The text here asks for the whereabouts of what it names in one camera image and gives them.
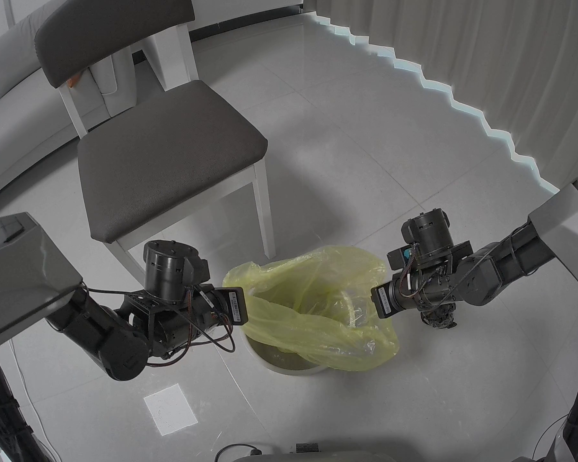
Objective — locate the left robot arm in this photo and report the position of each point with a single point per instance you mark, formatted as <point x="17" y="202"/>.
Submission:
<point x="106" y="335"/>

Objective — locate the yellow plastic bag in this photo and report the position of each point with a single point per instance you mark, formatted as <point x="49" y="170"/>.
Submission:
<point x="308" y="325"/>

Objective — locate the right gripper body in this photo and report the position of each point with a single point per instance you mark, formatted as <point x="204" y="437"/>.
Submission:
<point x="383" y="301"/>

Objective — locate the white chair with grey cushions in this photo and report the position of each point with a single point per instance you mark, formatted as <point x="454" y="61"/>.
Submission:
<point x="168" y="161"/>

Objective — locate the grey sofa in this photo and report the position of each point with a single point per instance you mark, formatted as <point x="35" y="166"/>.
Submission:
<point x="24" y="113"/>

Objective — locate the white trash bin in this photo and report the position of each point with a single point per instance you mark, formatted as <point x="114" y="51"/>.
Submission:
<point x="279" y="365"/>

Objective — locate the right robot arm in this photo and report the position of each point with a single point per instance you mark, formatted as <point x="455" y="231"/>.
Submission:
<point x="491" y="277"/>

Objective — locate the black plastic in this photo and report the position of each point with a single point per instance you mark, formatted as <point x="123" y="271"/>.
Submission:
<point x="440" y="320"/>

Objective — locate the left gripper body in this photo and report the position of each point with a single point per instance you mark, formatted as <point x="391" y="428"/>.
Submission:
<point x="238" y="306"/>

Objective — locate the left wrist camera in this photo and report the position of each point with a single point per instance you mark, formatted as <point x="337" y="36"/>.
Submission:
<point x="200" y="272"/>

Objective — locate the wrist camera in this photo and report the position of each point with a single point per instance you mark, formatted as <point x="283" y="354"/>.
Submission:
<point x="200" y="272"/>
<point x="397" y="258"/>

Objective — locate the white curtain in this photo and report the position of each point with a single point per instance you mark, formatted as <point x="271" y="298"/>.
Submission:
<point x="486" y="41"/>

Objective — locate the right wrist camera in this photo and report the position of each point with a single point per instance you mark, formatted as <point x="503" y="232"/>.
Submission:
<point x="397" y="258"/>

